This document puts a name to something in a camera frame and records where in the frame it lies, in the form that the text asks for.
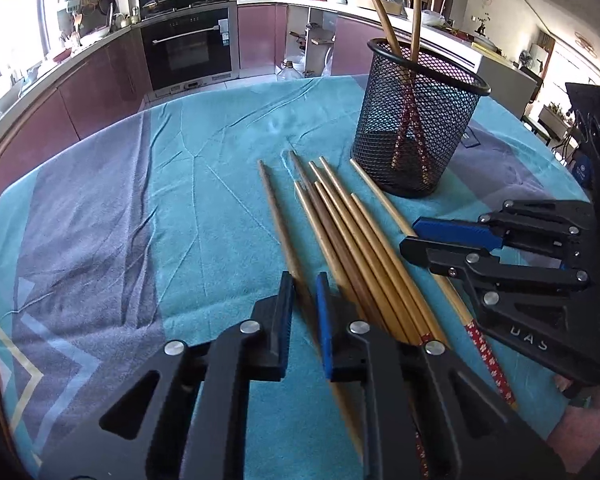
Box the black mesh utensil holder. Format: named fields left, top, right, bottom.
left=351, top=37, right=492, bottom=198

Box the wooden chopstick with patterned end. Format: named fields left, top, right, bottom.
left=392, top=0, right=423, bottom=170

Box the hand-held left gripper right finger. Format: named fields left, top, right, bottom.
left=316, top=272, right=567, bottom=480

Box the black built-in oven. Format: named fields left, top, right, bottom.
left=139, top=6, right=240, bottom=95

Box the purple kitchen cabinet run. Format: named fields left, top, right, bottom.
left=0, top=25, right=145, bottom=241

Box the bundle of wooden chopsticks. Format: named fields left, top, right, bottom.
left=257, top=150, right=520, bottom=480
left=352, top=0, right=431, bottom=186

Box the cooking oil bottle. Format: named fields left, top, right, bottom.
left=277, top=60, right=304, bottom=82

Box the round ceiling lamp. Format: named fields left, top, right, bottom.
left=574, top=31, right=599, bottom=55

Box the kitchen peninsula counter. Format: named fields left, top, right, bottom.
left=236, top=0, right=537, bottom=117

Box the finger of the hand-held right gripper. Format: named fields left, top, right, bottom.
left=399, top=237, right=592, bottom=335
left=412, top=199, right=597, bottom=261

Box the teal grey tablecloth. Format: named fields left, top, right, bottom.
left=0, top=74, right=597, bottom=480

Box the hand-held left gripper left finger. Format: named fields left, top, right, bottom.
left=35, top=270, right=296, bottom=480

